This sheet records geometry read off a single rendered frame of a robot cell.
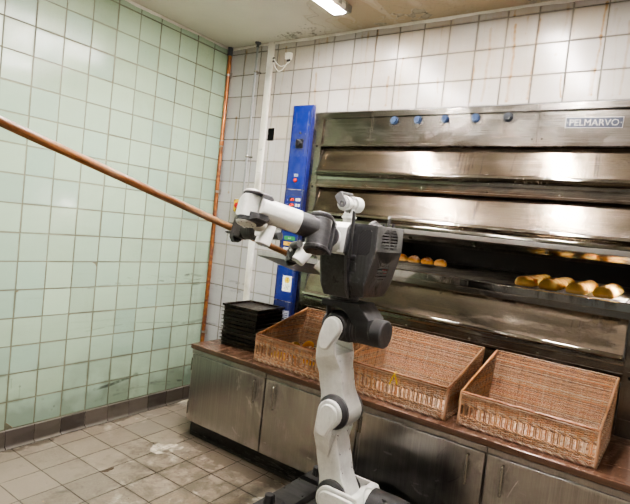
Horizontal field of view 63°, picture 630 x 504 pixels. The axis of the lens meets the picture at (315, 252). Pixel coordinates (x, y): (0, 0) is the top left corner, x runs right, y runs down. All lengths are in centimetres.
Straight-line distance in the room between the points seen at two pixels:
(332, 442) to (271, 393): 74
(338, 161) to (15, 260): 190
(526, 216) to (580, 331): 60
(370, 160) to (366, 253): 125
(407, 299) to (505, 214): 71
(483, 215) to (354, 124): 100
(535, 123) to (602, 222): 59
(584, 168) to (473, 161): 54
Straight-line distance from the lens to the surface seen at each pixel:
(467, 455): 240
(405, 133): 310
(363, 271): 199
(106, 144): 336
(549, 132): 284
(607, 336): 274
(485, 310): 285
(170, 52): 372
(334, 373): 218
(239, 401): 307
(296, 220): 189
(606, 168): 275
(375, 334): 205
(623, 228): 272
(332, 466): 229
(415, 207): 298
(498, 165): 285
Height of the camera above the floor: 138
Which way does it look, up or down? 3 degrees down
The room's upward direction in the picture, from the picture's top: 6 degrees clockwise
